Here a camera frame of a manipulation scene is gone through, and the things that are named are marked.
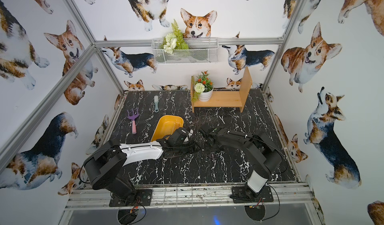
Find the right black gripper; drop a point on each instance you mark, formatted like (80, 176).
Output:
(212, 135)

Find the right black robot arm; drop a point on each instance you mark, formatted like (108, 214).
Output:
(260, 151)

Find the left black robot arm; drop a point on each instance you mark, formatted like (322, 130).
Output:
(104, 165)

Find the yellow plastic storage box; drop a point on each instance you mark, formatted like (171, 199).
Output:
(167, 125)

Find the wooden shelf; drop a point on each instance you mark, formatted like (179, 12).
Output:
(230, 98)

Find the purple pink garden fork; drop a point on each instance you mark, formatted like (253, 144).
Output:
(132, 116)

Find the white potted plant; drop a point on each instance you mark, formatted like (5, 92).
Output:
(202, 87)

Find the teal cleaning brush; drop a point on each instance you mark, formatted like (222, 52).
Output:
(156, 102)

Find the green fern white flowers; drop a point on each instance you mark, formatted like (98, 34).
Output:
(174, 40)

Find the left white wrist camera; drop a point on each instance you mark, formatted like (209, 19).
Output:
(181, 136)

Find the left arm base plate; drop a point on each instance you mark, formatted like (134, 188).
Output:
(140, 197)

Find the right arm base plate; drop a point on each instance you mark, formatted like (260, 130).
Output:
(246, 195)

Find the white wire wall basket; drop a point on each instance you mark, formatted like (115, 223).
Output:
(203, 50)

